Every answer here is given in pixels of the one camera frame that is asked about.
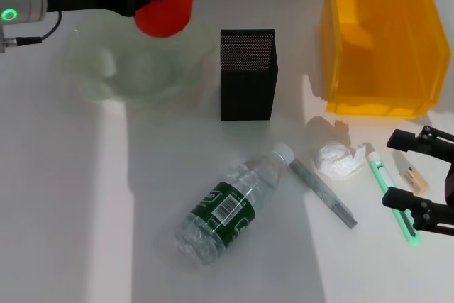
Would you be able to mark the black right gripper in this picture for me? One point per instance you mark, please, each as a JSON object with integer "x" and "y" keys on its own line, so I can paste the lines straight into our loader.
{"x": 449, "y": 182}

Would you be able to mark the red-orange toy orange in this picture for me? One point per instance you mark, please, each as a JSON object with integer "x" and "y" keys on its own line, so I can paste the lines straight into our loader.
{"x": 170, "y": 8}

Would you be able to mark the white paper ball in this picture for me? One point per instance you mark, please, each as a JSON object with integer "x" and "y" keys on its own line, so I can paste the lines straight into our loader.
{"x": 333, "y": 162}

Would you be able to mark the clear green-label water bottle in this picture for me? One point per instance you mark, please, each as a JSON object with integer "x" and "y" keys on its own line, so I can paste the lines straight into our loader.
{"x": 227, "y": 207}

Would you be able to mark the beige eraser block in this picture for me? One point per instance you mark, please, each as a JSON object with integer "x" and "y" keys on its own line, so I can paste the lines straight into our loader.
{"x": 415, "y": 180}

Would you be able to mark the pale green glass fruit plate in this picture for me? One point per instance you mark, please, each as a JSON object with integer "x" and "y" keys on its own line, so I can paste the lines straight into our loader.
{"x": 142, "y": 69}

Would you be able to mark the grey glitter pen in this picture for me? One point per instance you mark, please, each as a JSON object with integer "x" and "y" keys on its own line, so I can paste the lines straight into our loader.
{"x": 319, "y": 189}

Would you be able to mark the black mesh pen holder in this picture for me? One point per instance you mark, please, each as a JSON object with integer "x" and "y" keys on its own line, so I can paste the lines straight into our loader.
{"x": 248, "y": 83}

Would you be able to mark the yellow plastic bin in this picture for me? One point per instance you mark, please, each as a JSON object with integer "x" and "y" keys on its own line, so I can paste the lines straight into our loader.
{"x": 383, "y": 51}

